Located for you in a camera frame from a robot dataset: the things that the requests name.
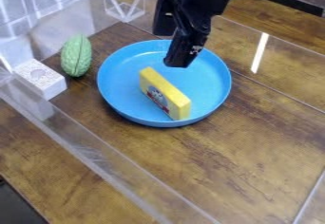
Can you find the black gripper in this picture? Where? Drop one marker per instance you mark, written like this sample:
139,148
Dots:
193,15

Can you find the yellow brick with label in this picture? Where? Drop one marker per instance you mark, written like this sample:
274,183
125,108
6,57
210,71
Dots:
169,98

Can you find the green textured gourd toy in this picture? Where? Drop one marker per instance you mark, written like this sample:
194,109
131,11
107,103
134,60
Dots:
76,56

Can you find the clear acrylic corner bracket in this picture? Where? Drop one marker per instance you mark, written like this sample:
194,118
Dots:
123,11

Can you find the white speckled block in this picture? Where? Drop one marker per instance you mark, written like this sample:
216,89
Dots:
40,78

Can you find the clear acrylic enclosure wall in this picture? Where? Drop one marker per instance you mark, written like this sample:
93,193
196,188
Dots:
245,167

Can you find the blue round tray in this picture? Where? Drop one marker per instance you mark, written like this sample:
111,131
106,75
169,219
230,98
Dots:
205,81

